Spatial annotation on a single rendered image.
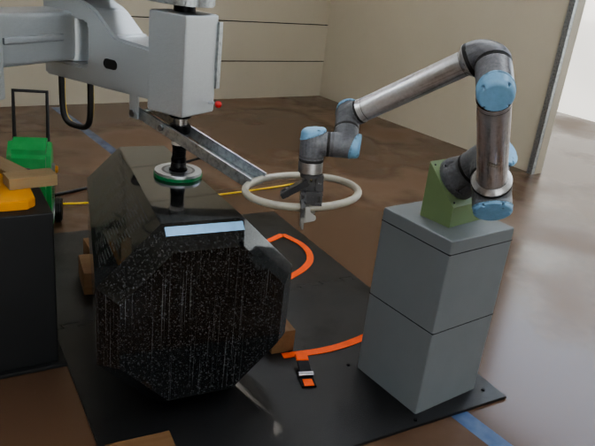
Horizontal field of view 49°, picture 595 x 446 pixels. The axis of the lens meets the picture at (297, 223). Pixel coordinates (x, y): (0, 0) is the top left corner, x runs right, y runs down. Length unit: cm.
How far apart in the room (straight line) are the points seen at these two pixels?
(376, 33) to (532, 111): 253
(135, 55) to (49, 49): 40
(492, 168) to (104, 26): 175
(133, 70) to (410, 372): 178
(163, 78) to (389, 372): 163
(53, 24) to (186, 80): 68
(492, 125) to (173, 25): 134
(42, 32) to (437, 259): 193
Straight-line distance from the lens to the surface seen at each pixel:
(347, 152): 232
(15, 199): 288
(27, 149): 438
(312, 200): 239
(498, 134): 225
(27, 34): 304
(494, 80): 207
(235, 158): 286
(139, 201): 277
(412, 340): 289
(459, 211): 276
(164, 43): 281
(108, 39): 305
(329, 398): 300
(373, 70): 875
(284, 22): 905
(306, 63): 937
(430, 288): 273
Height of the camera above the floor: 181
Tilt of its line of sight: 22 degrees down
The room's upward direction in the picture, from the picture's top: 7 degrees clockwise
